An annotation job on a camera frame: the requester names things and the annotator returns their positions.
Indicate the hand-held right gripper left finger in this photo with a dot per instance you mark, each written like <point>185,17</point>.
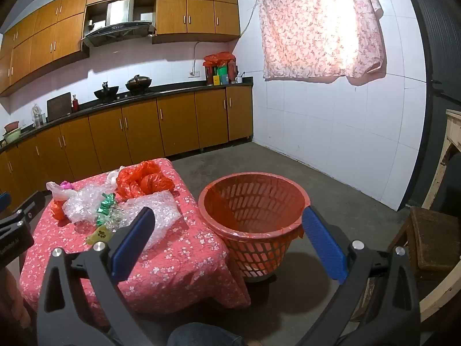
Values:
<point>131,245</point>

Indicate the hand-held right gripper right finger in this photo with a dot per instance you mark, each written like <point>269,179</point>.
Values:
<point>324,245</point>

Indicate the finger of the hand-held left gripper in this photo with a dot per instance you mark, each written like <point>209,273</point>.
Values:
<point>31,205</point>
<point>3,201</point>

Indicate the large red plastic bag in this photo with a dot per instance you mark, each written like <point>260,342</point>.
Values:
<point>131,182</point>

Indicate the small red plastic bag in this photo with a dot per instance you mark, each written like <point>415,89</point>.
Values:
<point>158,183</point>

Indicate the red plastic basket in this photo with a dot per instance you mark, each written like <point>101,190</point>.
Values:
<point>252,205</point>

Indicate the person's left hand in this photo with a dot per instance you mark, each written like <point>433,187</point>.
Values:
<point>14,302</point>

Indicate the orange plastic bag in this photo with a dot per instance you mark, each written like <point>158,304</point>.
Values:
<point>57,211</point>

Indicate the yellow paw print packet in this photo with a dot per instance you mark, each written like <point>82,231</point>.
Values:
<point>98,234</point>

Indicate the magenta plastic bag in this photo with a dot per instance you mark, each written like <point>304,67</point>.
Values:
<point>66,185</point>

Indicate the green foil wrapper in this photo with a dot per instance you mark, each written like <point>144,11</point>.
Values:
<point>106,207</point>

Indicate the clear bubble wrap sheet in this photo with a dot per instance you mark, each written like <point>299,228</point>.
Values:
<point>165,209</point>

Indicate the crumpled clear bubble wrap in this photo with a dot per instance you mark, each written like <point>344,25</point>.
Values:
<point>84,205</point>

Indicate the table with red floral cloth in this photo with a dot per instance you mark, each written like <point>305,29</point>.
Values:
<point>187,259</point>

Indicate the green basin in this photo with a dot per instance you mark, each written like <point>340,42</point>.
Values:
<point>12,137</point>

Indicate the white knotted plastic bag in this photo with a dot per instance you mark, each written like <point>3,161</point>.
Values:
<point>113,178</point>

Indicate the pink bowl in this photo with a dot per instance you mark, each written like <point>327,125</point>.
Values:
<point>11,127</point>

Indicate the clear plastic bottle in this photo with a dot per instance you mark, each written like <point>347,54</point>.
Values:
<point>37,117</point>

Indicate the dark cutting board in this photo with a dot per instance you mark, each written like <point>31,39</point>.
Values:
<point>59,106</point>

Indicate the dark wooden stool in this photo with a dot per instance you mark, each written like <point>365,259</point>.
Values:
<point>432,238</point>

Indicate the red bottle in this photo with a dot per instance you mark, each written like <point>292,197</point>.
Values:
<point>75,104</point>

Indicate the person's leg in jeans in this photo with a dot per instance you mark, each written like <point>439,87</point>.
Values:
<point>205,336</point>

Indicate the wooden lower kitchen cabinets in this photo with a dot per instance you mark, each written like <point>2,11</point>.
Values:
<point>180,122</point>

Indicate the wooden kitchen cabinets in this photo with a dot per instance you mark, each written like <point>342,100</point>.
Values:
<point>180,122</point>
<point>173,16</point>

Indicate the black open wok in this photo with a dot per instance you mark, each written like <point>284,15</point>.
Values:
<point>106,93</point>

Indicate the black kitchen countertop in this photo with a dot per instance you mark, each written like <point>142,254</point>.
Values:
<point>169,89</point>

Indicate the black wok with lid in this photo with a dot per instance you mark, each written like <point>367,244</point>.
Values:
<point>138,83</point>

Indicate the yellow box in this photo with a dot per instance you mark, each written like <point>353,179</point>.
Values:
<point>216,80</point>

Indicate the white mug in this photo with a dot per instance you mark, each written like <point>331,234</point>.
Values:
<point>239,79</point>

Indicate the blue box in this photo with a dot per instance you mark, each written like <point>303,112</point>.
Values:
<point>224,79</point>

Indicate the green box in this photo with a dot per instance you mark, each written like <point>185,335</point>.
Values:
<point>222,69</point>

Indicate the steel range hood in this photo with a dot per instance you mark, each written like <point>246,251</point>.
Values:
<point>119,25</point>

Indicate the red plastic bag bundle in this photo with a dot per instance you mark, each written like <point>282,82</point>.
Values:
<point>219,59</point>

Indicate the pink floral curtain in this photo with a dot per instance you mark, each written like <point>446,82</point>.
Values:
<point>317,25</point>

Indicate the wooden upper kitchen cabinets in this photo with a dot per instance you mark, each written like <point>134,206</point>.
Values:
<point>173,16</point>

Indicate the light wooden frame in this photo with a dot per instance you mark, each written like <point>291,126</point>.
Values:
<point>450,133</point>

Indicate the white wall outlet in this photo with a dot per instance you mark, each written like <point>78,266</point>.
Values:
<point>194,74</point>

